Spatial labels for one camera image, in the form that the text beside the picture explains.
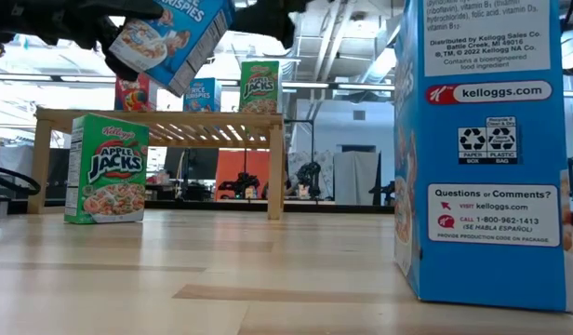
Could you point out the green Apple Jacks cereal box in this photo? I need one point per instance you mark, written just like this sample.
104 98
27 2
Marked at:
259 86
110 167

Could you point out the black background robot arm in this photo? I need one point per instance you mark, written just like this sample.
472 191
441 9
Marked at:
310 174
242 179

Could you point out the blue Rice Krispies cereal box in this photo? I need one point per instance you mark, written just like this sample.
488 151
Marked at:
184 37
486 163
203 97

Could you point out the black aluminium rig frame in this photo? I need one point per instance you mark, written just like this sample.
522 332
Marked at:
337 208

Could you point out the black monitor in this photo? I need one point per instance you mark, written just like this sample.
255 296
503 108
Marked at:
198 163

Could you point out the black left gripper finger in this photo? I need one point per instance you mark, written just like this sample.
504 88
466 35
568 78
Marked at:
119 70
272 16

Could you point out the grey draped cover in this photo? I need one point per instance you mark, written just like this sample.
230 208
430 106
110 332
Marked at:
356 179

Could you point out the orange panel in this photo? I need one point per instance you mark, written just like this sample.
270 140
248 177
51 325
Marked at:
230 163

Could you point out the wooden slatted shelf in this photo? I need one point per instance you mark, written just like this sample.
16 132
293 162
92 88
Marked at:
175 118

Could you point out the red Froot Loops cereal box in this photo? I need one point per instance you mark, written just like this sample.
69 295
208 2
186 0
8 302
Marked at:
135 95

